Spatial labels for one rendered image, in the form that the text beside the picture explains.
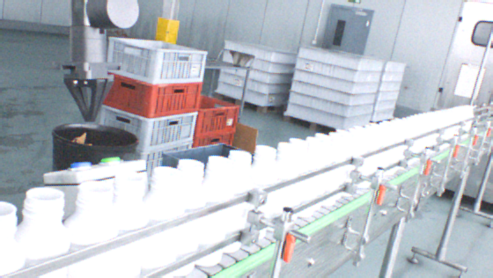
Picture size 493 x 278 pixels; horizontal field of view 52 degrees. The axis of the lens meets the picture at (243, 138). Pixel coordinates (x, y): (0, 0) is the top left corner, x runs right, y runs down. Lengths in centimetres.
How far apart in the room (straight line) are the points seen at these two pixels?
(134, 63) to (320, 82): 462
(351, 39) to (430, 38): 167
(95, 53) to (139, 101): 245
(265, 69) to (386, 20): 411
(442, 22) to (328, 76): 421
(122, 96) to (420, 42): 859
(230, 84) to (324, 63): 176
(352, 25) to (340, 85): 435
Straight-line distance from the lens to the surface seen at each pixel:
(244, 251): 87
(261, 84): 811
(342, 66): 743
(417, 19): 1129
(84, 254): 57
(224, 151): 176
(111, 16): 79
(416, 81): 1121
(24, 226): 56
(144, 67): 324
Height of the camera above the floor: 137
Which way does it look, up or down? 13 degrees down
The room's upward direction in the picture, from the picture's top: 11 degrees clockwise
